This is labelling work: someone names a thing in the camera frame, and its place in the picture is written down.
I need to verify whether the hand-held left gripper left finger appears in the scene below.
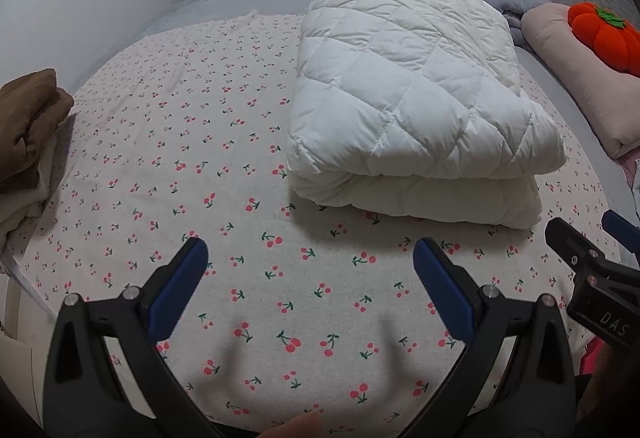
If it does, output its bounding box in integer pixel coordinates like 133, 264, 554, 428
42, 237, 223, 438

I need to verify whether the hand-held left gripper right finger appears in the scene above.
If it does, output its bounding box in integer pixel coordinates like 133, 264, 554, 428
400, 238, 578, 438

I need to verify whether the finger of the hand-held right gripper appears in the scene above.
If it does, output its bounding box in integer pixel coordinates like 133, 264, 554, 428
545, 217, 640, 284
601, 210, 640, 264

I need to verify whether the white quilted jacket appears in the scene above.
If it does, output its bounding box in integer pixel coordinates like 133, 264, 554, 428
286, 0, 567, 230

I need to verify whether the person's right forearm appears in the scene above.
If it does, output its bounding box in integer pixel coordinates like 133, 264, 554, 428
575, 338, 640, 424

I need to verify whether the person's left hand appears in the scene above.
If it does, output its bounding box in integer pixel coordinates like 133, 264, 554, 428
260, 410, 323, 438

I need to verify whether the patterned pink cloth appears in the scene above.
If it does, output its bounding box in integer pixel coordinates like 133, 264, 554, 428
620, 158, 640, 199

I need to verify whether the cherry print mat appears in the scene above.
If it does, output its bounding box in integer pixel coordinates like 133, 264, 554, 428
10, 13, 626, 434

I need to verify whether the beige folded cloth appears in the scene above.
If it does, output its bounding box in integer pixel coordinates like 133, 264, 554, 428
0, 113, 76, 244

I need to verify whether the pink pillow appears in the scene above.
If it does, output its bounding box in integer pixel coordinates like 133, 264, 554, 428
521, 3, 640, 161

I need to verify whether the orange pumpkin plush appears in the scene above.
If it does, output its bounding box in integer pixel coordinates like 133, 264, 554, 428
567, 2, 640, 78

